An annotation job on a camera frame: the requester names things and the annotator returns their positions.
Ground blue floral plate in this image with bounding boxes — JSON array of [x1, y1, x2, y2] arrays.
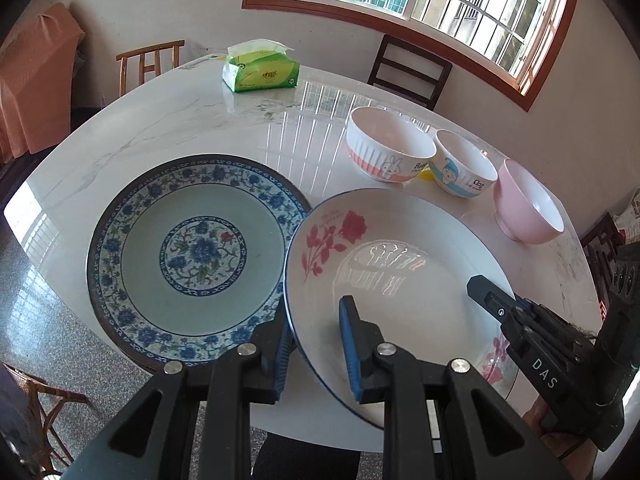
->
[[86, 154, 313, 376]]

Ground person's right hand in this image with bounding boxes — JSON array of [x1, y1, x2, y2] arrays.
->
[[520, 395, 598, 461]]

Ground orange cloth covered furniture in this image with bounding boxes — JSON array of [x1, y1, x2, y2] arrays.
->
[[0, 2, 87, 161]]

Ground person's dark trousers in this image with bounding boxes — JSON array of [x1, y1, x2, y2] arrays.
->
[[252, 430, 361, 480]]

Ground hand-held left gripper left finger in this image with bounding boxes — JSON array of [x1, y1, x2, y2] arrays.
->
[[60, 310, 297, 480]]

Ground small white cartoon bowl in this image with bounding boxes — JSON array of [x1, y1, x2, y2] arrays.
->
[[431, 129, 499, 200]]

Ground pink bowl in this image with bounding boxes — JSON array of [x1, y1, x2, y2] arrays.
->
[[492, 158, 567, 245]]

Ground brown framed barred window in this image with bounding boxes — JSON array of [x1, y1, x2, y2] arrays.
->
[[242, 0, 583, 113]]

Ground light wooden chair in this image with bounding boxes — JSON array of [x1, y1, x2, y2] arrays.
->
[[116, 40, 186, 98]]

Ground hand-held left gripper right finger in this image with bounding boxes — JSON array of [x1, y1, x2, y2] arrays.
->
[[338, 295, 576, 480]]

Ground rattan chair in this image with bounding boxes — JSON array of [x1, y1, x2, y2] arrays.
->
[[0, 362, 93, 480]]

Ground green tissue pack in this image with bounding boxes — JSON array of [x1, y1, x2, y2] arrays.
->
[[222, 40, 301, 94]]

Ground newspaper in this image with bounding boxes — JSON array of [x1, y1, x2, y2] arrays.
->
[[617, 195, 640, 246]]

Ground white rose print plate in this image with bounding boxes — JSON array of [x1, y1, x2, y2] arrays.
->
[[282, 188, 521, 431]]

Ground white ribbed bunny bowl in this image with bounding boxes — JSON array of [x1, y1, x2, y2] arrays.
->
[[346, 107, 437, 183]]

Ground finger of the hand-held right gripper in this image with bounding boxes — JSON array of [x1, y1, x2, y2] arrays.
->
[[466, 274, 531, 333], [522, 300, 596, 348]]

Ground dark carved wooden chair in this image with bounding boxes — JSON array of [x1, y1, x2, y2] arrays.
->
[[580, 212, 626, 306]]

